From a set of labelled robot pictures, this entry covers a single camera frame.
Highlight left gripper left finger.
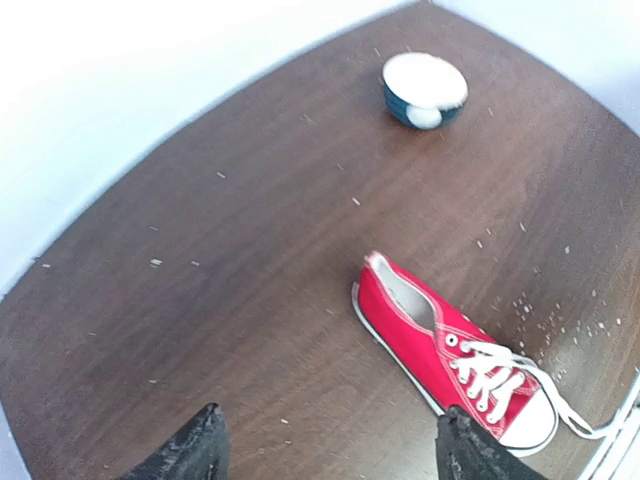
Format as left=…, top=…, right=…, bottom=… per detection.
left=124, top=403, right=231, bottom=480

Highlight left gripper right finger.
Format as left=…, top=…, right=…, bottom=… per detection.
left=435, top=405, right=545, bottom=480

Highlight white shoelace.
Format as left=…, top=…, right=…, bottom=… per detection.
left=449, top=340, right=630, bottom=453

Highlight red canvas sneaker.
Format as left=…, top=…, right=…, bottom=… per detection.
left=352, top=252, right=552, bottom=457

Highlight scattered rice grains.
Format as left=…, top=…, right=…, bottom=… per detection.
left=466, top=201, right=639, bottom=380

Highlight blue white polka-dot bowl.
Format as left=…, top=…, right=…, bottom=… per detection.
left=382, top=52, right=469, bottom=130

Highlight front aluminium rail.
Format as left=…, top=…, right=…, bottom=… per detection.
left=578, top=374, right=639, bottom=480

